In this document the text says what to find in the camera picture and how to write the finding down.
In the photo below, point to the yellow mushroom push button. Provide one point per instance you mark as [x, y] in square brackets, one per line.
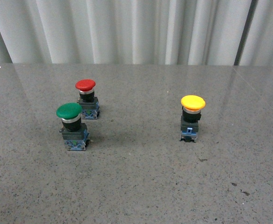
[191, 114]

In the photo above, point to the red mushroom push button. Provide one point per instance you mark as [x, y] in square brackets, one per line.
[87, 100]

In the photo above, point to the green mushroom push button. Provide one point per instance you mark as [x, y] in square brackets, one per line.
[74, 133]

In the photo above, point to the white pleated curtain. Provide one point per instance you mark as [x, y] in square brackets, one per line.
[192, 32]

